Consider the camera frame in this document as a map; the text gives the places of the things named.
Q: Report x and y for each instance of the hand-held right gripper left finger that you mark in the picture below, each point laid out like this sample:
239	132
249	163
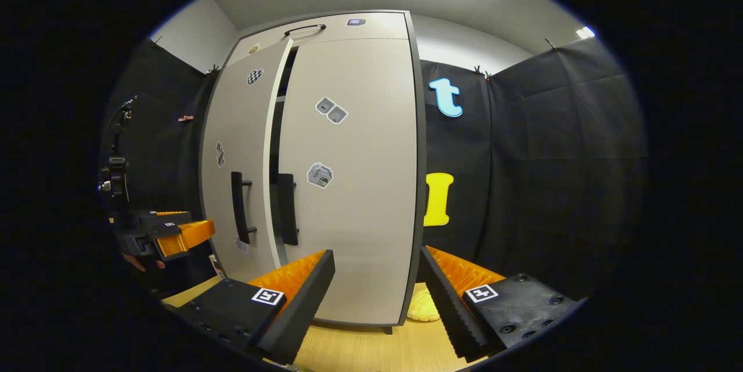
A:
302	302

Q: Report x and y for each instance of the yellow soft object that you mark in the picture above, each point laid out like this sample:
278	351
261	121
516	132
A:
421	308

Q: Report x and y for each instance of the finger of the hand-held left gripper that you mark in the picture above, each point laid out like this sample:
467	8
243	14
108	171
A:
168	218
186	235

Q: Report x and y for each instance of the beige cabinet drawer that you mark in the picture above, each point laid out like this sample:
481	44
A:
371	29

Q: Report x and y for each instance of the grey white cabinet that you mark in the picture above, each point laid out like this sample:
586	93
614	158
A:
422	186

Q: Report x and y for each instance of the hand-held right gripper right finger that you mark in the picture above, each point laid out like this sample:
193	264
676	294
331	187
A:
447	308

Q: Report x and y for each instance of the black backdrop cloth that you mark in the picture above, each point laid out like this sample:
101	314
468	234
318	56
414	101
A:
157	145
551	186

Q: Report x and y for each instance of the small ceiling light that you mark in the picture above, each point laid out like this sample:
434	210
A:
585	32

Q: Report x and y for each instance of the white cabinet door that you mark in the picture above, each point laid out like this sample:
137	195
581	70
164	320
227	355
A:
371	186
232	128

